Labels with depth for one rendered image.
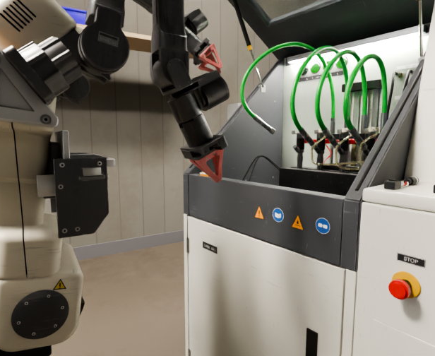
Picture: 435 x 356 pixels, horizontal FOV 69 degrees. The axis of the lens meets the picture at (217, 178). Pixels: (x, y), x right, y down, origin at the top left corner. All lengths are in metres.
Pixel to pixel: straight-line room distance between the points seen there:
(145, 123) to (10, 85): 2.57
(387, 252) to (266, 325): 0.45
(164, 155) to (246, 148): 1.88
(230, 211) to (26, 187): 0.58
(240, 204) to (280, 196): 0.16
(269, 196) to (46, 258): 0.56
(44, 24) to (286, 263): 0.78
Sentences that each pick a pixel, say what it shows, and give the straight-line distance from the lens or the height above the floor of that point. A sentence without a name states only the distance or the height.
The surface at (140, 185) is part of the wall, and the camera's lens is 3.12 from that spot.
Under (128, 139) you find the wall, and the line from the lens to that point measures 3.06.
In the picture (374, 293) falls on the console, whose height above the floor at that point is 0.76.
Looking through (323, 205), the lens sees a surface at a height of 0.93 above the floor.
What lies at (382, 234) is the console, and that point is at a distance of 0.74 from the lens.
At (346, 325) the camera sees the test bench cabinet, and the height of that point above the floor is 0.66.
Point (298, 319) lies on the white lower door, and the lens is 0.94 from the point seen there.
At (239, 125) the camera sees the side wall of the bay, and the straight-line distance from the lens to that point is 1.35.
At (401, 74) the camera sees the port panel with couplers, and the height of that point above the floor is 1.30.
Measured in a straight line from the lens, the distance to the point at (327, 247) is 0.81.
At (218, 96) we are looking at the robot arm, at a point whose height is 1.17.
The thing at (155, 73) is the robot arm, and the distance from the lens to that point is 0.65.
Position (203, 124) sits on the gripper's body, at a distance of 0.65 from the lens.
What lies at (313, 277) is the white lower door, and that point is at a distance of 0.86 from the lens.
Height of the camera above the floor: 1.09
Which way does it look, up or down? 7 degrees down
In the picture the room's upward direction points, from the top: straight up
